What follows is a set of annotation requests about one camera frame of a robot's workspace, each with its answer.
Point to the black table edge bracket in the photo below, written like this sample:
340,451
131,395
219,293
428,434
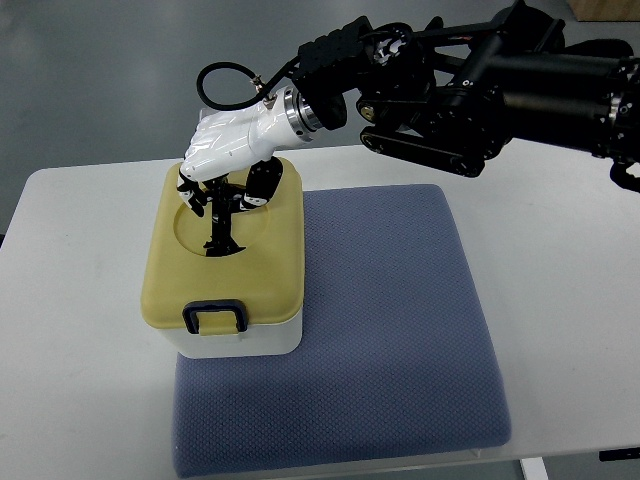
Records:
619,454

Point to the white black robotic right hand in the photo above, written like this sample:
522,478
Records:
231,141

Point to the white storage box base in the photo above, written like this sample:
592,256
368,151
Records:
254,339

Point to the blue grey fabric cushion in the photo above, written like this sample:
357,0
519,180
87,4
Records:
395,359

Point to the wooden furniture corner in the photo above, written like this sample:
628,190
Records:
605,10

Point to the white table leg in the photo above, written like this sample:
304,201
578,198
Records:
534,469

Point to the black lid handle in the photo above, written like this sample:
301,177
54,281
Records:
224,199

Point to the dark blue front latch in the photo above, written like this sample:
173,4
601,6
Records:
215,317

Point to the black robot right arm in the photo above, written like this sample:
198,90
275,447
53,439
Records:
449,98

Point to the yellow storage box lid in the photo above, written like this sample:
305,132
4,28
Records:
266,276

